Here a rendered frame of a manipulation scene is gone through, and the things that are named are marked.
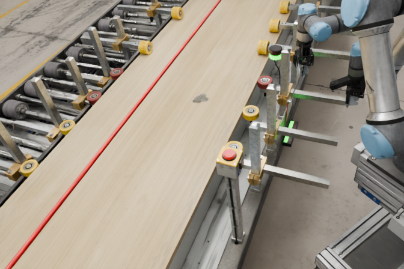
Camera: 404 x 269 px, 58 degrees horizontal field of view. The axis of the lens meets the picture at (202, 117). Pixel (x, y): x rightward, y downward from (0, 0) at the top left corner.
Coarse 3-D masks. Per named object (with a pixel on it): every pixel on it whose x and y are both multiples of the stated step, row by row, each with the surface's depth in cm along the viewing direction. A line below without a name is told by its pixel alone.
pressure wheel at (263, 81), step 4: (260, 76) 194; (264, 76) 194; (268, 76) 193; (260, 80) 192; (264, 80) 191; (268, 80) 191; (272, 80) 191; (260, 84) 190; (264, 84) 189; (268, 84) 189; (264, 88) 191
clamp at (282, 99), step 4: (292, 84) 192; (292, 88) 194; (288, 92) 187; (280, 96) 187; (284, 96) 186; (288, 96) 186; (280, 100) 186; (284, 100) 185; (280, 104) 188; (284, 104) 187
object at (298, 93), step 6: (264, 90) 195; (300, 90) 189; (294, 96) 190; (300, 96) 188; (306, 96) 187; (312, 96) 185; (318, 96) 184; (324, 96) 183; (330, 96) 183; (336, 96) 182; (330, 102) 183; (336, 102) 182; (342, 102) 180
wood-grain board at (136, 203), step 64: (192, 0) 274; (256, 0) 261; (192, 64) 212; (256, 64) 204; (128, 128) 178; (192, 128) 172; (64, 192) 154; (128, 192) 149; (192, 192) 146; (0, 256) 135; (64, 256) 132; (128, 256) 129
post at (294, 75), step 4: (296, 20) 185; (296, 24) 184; (296, 28) 186; (296, 32) 188; (296, 40) 191; (292, 44) 193; (292, 48) 195; (296, 48) 194; (292, 64) 202; (292, 68) 204; (292, 72) 205; (296, 72) 204; (292, 76) 207; (296, 76) 206; (292, 80) 209; (296, 80) 209
